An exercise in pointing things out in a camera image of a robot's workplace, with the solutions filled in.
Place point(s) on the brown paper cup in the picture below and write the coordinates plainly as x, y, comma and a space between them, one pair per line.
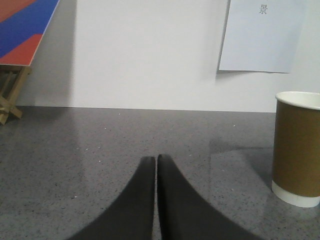
296, 149

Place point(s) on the red blue painted board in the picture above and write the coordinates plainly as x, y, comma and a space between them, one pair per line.
23, 24

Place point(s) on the wooden rack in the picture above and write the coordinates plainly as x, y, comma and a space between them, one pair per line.
12, 78

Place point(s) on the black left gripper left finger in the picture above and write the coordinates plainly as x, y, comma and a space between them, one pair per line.
131, 215

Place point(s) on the white paper sign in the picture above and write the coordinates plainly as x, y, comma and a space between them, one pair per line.
262, 35

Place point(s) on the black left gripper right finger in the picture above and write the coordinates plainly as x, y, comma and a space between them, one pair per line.
184, 214

